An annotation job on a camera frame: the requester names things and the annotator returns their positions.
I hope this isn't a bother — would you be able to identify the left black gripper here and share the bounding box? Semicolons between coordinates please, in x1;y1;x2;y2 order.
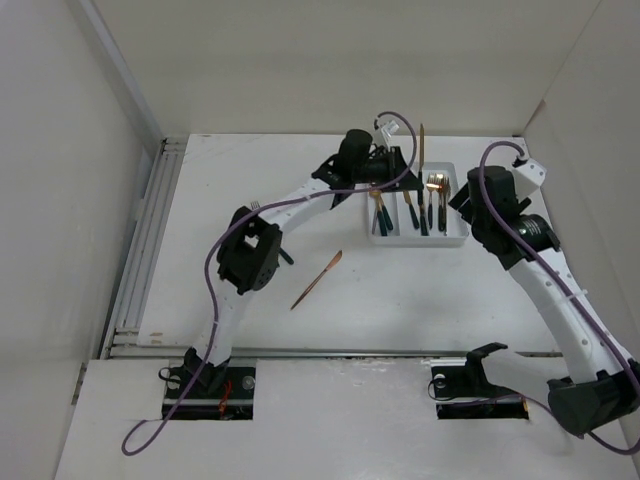
351;145;421;193

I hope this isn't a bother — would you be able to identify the gold spoon green handle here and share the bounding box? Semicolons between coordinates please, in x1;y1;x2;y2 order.
370;191;388;237

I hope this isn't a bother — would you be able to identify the gold knife green handle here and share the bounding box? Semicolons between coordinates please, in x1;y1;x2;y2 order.
403;191;420;230
418;122;430;236

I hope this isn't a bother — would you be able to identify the gold spoon cluster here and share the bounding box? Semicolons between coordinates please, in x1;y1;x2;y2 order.
377;197;394;231
279;249;294;265

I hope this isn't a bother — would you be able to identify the gold fork green handle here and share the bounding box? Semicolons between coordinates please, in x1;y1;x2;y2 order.
436;173;446;233

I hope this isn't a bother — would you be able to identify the silver round spoon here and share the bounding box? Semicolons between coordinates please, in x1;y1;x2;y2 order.
371;200;379;236

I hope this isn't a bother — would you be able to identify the rose gold fork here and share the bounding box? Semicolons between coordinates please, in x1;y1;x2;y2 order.
440;175;450;236

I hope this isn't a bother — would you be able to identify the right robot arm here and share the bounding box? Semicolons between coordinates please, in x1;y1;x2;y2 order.
449;166;639;436

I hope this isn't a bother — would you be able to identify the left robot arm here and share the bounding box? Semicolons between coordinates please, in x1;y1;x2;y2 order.
183;120;422;397

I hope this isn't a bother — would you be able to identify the white divided cutlery tray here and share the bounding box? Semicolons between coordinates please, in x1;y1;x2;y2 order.
365;162;470;248

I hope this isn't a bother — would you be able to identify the rose gold knife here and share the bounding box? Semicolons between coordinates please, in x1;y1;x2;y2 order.
290;250;343;310

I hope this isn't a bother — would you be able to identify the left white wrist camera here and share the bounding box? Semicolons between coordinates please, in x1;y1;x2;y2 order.
373;119;399;146

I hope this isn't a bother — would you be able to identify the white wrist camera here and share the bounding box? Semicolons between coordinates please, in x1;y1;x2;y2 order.
511;158;547;202
373;119;399;146

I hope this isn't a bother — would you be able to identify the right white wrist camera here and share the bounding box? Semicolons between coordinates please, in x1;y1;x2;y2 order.
511;158;547;202

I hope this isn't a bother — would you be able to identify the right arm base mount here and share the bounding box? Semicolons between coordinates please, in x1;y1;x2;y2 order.
428;362;529;420

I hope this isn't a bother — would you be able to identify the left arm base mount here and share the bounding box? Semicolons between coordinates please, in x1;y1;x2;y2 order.
158;361;256;421

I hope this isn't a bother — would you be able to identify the aluminium rail frame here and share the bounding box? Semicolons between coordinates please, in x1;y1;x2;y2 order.
98;138;186;359

